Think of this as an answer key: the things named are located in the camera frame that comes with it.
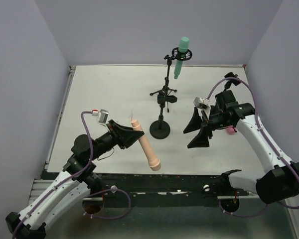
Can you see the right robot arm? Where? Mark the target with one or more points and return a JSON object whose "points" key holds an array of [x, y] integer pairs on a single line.
{"points": [[281, 175]]}

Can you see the black tripod shock-mount stand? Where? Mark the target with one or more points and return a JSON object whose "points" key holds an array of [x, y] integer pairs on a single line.
{"points": [[169, 60]]}

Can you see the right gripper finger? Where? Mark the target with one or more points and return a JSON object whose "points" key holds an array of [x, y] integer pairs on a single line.
{"points": [[194, 123], [201, 140]]}

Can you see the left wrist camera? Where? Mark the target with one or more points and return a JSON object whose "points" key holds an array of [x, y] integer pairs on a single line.
{"points": [[101, 115]]}

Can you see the beige microphone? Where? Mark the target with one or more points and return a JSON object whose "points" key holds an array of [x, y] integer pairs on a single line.
{"points": [[153, 161]]}

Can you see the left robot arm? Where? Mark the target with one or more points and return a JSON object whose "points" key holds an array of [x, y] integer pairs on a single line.
{"points": [[76, 181]]}

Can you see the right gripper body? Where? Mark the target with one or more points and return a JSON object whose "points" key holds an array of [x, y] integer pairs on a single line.
{"points": [[207, 125]]}

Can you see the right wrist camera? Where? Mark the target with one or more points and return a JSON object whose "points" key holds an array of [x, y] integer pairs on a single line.
{"points": [[202, 103]]}

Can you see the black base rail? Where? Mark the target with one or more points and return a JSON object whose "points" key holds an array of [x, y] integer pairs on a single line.
{"points": [[160, 190]]}

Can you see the pink toy microphone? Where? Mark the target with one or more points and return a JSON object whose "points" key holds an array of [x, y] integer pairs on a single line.
{"points": [[231, 130]]}

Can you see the black right round-base stand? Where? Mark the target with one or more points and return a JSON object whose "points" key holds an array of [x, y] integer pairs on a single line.
{"points": [[232, 80]]}

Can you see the black round-base clip stand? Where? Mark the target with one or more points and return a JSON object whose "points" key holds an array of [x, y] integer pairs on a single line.
{"points": [[160, 129]]}

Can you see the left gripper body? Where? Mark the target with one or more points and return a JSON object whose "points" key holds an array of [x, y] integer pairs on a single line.
{"points": [[117, 136]]}

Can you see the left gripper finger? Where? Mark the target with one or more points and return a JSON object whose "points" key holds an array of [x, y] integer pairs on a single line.
{"points": [[128, 138], [116, 128]]}

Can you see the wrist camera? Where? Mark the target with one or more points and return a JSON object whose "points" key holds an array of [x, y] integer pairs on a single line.
{"points": [[202, 103], [101, 115]]}

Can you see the green toy microphone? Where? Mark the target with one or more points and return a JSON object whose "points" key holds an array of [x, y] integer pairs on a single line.
{"points": [[181, 53]]}

